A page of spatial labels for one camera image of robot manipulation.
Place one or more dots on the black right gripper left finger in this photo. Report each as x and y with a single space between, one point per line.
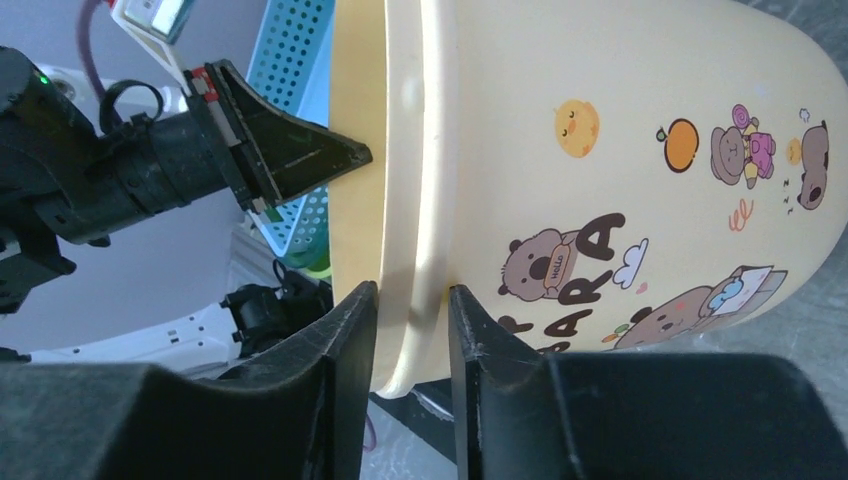
297 411

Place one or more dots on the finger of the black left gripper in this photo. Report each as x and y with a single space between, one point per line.
274 157

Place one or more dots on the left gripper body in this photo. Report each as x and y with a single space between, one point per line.
147 167

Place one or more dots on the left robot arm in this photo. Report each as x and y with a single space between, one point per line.
66 179

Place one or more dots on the dark green basket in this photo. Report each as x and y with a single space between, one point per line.
301 260

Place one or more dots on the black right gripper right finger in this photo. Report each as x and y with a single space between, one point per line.
520 414

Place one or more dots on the cream cartoon bucket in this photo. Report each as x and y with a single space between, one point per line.
600 174

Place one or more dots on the lime green basket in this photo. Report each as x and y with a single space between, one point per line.
321 269

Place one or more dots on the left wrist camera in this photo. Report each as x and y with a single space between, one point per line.
156 25

